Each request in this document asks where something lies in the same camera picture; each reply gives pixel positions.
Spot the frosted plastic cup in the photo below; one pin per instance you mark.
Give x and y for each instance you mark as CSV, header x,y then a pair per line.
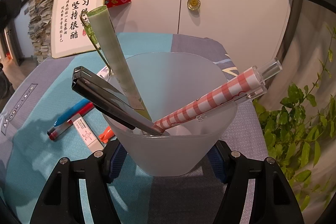
x,y
170,155

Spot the slim black pen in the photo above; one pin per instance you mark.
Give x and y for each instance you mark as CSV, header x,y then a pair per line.
x,y
105,98

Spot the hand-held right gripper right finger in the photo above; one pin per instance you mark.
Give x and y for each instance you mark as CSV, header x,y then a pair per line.
x,y
218,163

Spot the green leafy plant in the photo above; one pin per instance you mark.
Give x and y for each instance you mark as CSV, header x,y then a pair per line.
x,y
296,113

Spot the tall pile of papers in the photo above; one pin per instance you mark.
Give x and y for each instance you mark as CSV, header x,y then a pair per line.
x,y
39,29

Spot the blue pen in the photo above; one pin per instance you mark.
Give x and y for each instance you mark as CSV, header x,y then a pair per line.
x,y
73,109

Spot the green pen with gold clip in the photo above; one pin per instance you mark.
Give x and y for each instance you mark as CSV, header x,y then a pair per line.
x,y
113,50

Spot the red pen with clear cap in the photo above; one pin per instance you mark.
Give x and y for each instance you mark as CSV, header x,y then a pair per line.
x,y
61,130

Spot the white labelled eraser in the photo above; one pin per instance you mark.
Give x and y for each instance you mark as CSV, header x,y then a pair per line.
x,y
88,134

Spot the framed calligraphy sign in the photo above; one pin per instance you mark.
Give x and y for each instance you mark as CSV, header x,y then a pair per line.
x,y
68,24

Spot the pink checked pen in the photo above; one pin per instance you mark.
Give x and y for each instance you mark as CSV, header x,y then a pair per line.
x,y
210,100

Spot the orange novelty pen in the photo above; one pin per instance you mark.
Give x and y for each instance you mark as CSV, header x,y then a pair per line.
x,y
106,134

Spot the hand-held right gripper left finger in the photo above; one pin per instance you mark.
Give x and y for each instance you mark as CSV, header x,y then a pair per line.
x,y
116,161

